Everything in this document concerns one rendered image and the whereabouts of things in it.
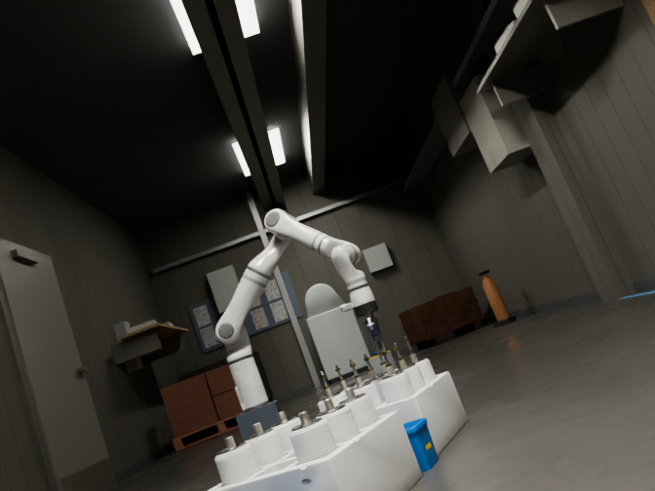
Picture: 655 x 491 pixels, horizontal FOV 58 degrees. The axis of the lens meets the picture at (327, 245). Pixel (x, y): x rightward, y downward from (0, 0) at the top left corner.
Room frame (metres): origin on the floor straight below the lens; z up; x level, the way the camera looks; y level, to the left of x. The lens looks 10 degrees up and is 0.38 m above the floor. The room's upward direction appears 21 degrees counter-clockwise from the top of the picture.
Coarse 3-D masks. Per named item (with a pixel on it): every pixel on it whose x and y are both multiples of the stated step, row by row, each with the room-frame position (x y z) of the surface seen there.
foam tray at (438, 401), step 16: (432, 384) 1.97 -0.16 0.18; (448, 384) 2.11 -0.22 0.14; (384, 400) 1.99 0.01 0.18; (400, 400) 1.83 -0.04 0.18; (416, 400) 1.81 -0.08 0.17; (432, 400) 1.91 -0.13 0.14; (448, 400) 2.05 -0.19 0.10; (416, 416) 1.81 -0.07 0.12; (432, 416) 1.87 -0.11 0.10; (448, 416) 1.99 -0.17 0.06; (464, 416) 2.13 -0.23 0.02; (432, 432) 1.82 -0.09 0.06; (448, 432) 1.94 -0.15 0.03
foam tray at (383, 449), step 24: (360, 432) 1.54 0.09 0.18; (384, 432) 1.54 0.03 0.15; (288, 456) 1.58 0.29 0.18; (336, 456) 1.32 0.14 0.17; (360, 456) 1.41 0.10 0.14; (384, 456) 1.50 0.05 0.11; (408, 456) 1.61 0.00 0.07; (264, 480) 1.38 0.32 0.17; (288, 480) 1.35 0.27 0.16; (312, 480) 1.32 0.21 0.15; (336, 480) 1.30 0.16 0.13; (360, 480) 1.37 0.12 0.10; (384, 480) 1.46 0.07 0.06; (408, 480) 1.57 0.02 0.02
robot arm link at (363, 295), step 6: (360, 288) 1.87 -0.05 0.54; (366, 288) 1.88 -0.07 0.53; (354, 294) 1.88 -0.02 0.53; (360, 294) 1.87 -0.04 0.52; (366, 294) 1.87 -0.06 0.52; (372, 294) 1.89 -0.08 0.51; (354, 300) 1.88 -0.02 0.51; (360, 300) 1.87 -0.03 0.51; (366, 300) 1.87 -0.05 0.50; (372, 300) 1.88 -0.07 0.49; (342, 306) 1.87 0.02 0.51; (348, 306) 1.88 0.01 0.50; (354, 306) 1.89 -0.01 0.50
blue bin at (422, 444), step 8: (408, 424) 1.78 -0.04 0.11; (416, 424) 1.70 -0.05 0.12; (424, 424) 1.73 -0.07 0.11; (408, 432) 1.67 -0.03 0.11; (416, 432) 1.68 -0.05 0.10; (424, 432) 1.72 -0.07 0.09; (416, 440) 1.68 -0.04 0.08; (424, 440) 1.70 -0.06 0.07; (432, 440) 1.75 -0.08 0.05; (416, 448) 1.68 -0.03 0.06; (424, 448) 1.69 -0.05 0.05; (432, 448) 1.73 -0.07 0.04; (416, 456) 1.68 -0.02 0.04; (424, 456) 1.68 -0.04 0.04; (432, 456) 1.72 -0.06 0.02; (424, 464) 1.68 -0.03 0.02; (432, 464) 1.70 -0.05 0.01
